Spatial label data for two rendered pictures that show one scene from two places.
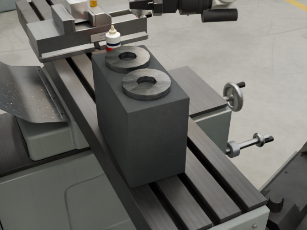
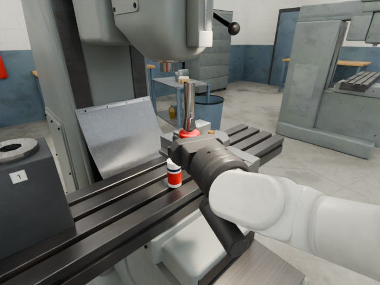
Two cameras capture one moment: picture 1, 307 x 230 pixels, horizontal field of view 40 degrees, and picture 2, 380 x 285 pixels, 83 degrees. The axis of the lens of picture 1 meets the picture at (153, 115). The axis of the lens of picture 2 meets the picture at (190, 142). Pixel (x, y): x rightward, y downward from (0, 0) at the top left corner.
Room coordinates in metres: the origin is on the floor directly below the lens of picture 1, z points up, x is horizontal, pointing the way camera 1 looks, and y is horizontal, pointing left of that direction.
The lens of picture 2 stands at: (0.97, -0.40, 1.35)
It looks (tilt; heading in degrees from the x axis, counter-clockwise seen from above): 26 degrees down; 74
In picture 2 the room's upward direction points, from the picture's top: straight up
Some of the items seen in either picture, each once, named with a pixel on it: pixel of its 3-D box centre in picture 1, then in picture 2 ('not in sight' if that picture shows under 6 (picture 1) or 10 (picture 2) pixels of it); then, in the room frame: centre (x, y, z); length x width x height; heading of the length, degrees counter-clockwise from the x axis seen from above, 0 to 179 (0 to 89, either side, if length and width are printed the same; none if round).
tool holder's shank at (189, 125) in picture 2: not in sight; (189, 108); (1.10, 0.04, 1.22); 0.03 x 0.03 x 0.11
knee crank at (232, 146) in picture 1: (249, 143); not in sight; (1.19, -0.36, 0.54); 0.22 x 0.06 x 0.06; 116
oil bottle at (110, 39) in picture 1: (113, 43); (174, 168); (1.07, 0.11, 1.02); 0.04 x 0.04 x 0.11
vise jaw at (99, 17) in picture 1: (94, 12); (211, 142); (1.21, 0.18, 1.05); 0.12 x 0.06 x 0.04; 27
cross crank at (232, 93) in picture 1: (225, 99); not in sight; (1.30, -0.27, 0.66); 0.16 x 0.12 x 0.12; 116
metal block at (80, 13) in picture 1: (76, 8); (198, 131); (1.18, 0.23, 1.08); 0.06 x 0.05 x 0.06; 27
